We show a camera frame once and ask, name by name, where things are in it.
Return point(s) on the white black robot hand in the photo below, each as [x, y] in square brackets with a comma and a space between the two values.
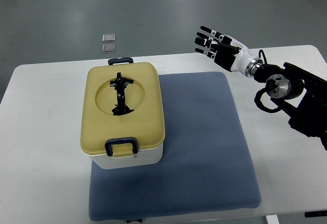
[227, 52]

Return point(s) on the yellow box lid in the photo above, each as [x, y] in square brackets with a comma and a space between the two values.
[122, 110]

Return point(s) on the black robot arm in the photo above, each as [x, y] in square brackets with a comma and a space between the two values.
[300, 94]

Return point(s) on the white storage box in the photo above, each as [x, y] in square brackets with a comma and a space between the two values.
[143, 157]

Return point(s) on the blue fabric mat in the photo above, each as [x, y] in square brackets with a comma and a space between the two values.
[206, 164]

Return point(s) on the lower floor plate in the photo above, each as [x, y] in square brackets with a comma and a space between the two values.
[109, 48]

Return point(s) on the floor plate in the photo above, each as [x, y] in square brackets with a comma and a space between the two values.
[108, 37]
[109, 48]

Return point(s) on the upper floor plate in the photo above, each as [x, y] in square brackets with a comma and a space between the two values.
[108, 37]

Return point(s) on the black table control panel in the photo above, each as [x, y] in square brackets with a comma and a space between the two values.
[313, 214]

